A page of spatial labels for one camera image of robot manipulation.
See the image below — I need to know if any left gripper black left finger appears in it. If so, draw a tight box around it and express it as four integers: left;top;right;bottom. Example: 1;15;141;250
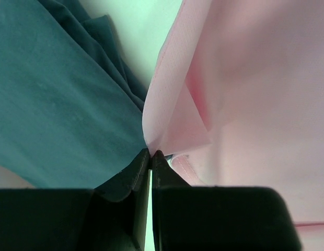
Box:
0;149;150;250

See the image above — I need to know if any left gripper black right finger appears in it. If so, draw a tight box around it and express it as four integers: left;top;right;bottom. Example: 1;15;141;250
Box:
152;151;302;251

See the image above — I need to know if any pink t-shirt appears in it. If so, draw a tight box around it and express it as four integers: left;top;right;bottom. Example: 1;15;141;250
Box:
143;1;324;250

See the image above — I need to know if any folded teal blue t-shirt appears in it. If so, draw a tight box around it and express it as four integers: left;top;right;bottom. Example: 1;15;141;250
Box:
0;1;146;188

